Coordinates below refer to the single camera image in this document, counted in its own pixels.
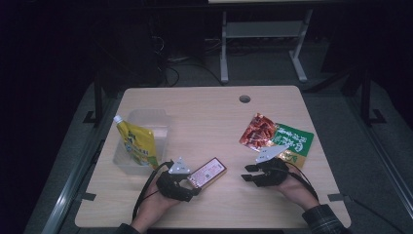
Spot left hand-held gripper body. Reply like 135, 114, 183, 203
155, 157, 197, 203

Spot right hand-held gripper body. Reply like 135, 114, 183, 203
254, 144, 290, 188

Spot small red box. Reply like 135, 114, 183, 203
186, 157, 228, 190

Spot red and green snack bag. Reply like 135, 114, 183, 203
239, 112, 316, 170

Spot clear plastic container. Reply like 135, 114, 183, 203
112, 108, 172, 176

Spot yellow spout pouch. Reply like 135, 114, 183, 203
112, 114, 160, 170

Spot person's left hand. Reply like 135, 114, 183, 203
130, 176, 181, 234

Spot person's right hand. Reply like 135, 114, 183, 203
276, 171, 321, 213

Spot black metal stand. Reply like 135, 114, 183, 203
82, 72, 105, 128
359, 69, 388, 126

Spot right hand-held gripper cable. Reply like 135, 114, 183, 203
285, 162, 320, 201

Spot aluminium floor rail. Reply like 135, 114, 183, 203
344, 94, 413, 209
40, 97, 125, 234

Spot black floor cables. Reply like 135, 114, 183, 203
152, 35, 225, 88

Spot thin black floor cable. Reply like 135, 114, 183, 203
352, 198, 407, 234

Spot white metal desk frame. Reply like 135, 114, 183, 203
219, 9, 315, 84

